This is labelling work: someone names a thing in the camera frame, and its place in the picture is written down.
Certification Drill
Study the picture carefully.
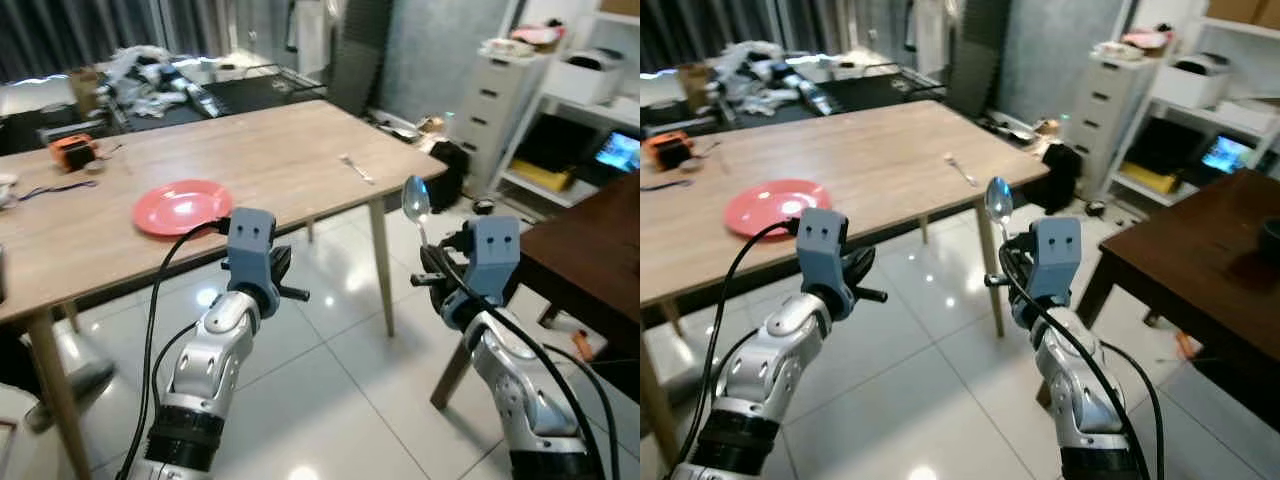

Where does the silver metal spoon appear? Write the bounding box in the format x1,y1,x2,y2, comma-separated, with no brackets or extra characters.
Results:
984,176,1015,242
401,175,434,247

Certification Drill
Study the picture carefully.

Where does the black bag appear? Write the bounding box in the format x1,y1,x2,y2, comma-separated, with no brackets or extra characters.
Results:
1039,141,1084,217
429,139,472,214

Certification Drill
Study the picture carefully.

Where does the pink plate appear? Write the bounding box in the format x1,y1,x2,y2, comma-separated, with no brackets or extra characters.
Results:
131,178,235,238
723,178,834,240

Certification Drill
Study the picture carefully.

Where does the silver metal fork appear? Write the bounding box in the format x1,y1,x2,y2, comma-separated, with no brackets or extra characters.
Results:
337,152,377,186
942,151,982,189

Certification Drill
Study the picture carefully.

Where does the light wooden table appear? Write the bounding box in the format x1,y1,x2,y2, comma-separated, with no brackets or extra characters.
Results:
640,98,1052,463
0,98,449,480

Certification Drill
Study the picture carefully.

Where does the yellow flat box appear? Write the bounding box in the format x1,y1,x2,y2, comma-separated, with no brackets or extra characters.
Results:
514,159,574,194
1121,161,1180,197

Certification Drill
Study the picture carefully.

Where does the dark brown wooden table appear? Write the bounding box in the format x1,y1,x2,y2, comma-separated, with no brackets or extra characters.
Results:
1074,167,1280,403
429,173,641,413

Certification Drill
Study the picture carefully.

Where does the white drawer cabinet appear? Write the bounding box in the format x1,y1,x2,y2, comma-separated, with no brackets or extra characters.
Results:
1067,55,1152,202
449,50,547,197

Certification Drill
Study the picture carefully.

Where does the black foam mat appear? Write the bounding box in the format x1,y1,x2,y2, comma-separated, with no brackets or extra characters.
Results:
944,0,1012,120
329,0,397,117

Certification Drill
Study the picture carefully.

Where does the tablet with lit screen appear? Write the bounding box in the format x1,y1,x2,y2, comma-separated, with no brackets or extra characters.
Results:
589,129,641,187
1197,132,1257,177

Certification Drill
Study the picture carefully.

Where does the white cloth pile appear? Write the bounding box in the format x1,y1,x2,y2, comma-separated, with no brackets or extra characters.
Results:
715,40,836,113
99,44,222,117

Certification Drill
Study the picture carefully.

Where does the orange and black device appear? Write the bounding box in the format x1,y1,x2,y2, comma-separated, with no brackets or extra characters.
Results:
644,129,697,172
49,133,100,174

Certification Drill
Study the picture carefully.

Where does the white metal shelf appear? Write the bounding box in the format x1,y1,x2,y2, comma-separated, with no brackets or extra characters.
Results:
494,0,641,223
1104,0,1280,227

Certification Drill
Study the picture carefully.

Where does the white storage box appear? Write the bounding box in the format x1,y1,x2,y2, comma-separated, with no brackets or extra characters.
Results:
544,55,627,107
1149,62,1234,110

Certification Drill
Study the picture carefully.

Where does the white and grey headset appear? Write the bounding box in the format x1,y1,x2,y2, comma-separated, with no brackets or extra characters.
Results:
566,47,623,71
1172,53,1229,77

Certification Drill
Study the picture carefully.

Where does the dark curtain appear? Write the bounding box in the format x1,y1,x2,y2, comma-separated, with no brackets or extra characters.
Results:
640,0,906,79
0,0,293,83

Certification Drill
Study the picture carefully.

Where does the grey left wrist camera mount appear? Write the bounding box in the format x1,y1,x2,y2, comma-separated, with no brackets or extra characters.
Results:
796,208,852,323
224,207,282,317

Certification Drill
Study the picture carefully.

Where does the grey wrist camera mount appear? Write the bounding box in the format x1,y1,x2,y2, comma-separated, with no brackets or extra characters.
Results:
796,208,852,323
1029,217,1084,307
224,207,282,317
461,215,522,307

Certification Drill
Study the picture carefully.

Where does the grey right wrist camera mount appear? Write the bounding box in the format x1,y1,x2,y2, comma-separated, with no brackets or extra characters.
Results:
1029,217,1084,307
461,215,522,307

